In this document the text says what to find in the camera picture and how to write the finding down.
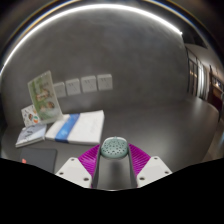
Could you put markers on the dark framed glass partition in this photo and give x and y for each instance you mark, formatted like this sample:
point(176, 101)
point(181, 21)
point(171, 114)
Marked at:
point(200, 80)

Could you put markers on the long ceiling light strip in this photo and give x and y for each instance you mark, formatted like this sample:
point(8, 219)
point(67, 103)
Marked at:
point(83, 9)

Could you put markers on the grey striped booklet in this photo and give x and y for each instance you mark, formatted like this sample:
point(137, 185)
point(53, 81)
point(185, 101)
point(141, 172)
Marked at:
point(30, 135)

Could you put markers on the white book with blue band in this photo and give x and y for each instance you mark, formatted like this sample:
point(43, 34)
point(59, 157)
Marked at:
point(80, 128)

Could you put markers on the black mouse pad with heart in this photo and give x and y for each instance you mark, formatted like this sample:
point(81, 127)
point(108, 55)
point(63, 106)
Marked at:
point(38, 158)

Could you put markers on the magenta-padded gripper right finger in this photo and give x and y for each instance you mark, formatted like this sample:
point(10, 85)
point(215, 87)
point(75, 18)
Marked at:
point(153, 170)

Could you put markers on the pale green perforated computer mouse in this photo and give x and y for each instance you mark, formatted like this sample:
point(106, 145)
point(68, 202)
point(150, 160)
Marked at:
point(114, 148)

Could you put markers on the white card with colourful stickers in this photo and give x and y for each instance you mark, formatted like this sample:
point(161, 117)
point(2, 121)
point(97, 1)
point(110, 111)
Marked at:
point(29, 116)

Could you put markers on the green leaflet in acrylic stand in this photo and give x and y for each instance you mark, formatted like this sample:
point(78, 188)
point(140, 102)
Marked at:
point(44, 96)

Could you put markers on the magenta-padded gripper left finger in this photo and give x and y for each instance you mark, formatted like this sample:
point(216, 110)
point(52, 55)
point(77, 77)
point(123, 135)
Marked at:
point(75, 171)

